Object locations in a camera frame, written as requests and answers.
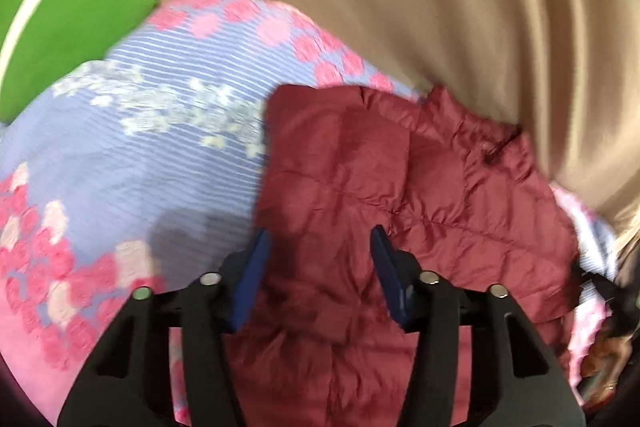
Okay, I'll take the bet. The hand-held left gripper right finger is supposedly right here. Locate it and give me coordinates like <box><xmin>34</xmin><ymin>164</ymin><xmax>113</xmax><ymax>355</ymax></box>
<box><xmin>369</xmin><ymin>226</ymin><xmax>587</xmax><ymax>427</ymax></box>

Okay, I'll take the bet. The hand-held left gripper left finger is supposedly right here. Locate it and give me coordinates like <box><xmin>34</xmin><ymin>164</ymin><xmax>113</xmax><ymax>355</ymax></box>
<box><xmin>57</xmin><ymin>228</ymin><xmax>272</xmax><ymax>427</ymax></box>

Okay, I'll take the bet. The maroon puffer jacket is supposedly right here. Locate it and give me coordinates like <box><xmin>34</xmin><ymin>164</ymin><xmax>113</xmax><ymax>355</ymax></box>
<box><xmin>220</xmin><ymin>83</ymin><xmax>583</xmax><ymax>427</ymax></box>

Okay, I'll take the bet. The floral pink and blue bedsheet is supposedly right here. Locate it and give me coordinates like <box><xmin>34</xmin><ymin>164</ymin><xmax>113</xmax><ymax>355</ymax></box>
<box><xmin>0</xmin><ymin>0</ymin><xmax>621</xmax><ymax>427</ymax></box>

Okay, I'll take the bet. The green pillow with white stripe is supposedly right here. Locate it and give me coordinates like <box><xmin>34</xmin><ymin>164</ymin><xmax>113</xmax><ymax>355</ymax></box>
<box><xmin>0</xmin><ymin>0</ymin><xmax>160</xmax><ymax>124</ymax></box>

